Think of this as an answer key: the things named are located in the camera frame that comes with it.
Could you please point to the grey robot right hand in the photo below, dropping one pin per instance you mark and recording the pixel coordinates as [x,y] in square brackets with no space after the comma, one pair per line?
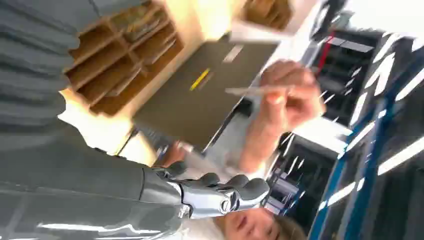
[82,192]

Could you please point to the blue metal rack frame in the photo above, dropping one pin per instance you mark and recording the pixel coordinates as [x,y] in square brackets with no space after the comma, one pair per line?
[364,149]

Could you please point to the person's hand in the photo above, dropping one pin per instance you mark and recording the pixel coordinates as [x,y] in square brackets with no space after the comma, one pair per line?
[174,154]

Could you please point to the black storage shelf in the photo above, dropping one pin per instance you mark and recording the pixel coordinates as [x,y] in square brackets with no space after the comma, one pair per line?
[341,73]

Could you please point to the wooden compartment card box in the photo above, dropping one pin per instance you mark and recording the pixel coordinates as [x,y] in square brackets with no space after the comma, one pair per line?
[109,66]

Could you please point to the brown cardboard box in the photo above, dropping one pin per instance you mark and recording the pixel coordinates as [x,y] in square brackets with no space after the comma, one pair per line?
[268,13]

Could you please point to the dark grey laptop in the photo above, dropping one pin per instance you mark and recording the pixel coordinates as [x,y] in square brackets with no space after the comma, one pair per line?
[195,106]

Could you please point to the stack of cards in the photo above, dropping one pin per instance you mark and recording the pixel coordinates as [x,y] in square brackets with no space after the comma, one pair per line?
[142,23]

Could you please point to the person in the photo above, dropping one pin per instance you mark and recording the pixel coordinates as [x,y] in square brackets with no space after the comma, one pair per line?
[255,225]

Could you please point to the person's hand holding card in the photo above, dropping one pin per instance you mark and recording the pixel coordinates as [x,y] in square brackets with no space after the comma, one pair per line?
[291,96]

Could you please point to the pale card in box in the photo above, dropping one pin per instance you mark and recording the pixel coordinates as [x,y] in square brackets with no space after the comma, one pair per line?
[160,51]
[124,82]

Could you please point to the ribbed grey right arm sleeve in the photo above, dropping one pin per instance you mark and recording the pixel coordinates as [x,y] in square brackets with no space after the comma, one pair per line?
[30,59]

